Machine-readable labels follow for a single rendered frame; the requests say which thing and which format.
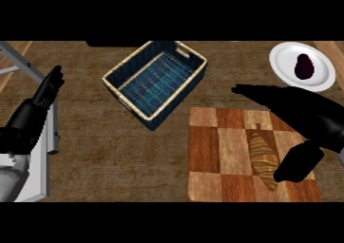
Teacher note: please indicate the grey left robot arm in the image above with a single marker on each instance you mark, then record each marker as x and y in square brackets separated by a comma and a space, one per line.
[7, 180]

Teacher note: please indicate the white round plate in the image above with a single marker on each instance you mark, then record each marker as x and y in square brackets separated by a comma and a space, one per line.
[286, 63]

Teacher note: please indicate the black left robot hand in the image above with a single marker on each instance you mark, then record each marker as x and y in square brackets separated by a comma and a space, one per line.
[24, 123]

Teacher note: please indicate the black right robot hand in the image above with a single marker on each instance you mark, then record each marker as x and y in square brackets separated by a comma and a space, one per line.
[308, 110]

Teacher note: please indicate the blue wicker basket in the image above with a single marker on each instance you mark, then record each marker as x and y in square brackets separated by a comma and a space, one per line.
[155, 84]

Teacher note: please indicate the grey metal frame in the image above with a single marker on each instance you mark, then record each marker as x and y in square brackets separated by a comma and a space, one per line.
[40, 133]

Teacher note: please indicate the checkered wooden cutting board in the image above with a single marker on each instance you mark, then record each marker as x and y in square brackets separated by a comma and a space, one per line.
[224, 155]

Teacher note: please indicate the brown striped croissant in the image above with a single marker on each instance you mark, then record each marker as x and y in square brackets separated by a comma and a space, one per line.
[263, 158]

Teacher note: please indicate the dark purple eggplant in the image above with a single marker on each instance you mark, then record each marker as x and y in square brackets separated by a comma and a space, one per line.
[304, 67]

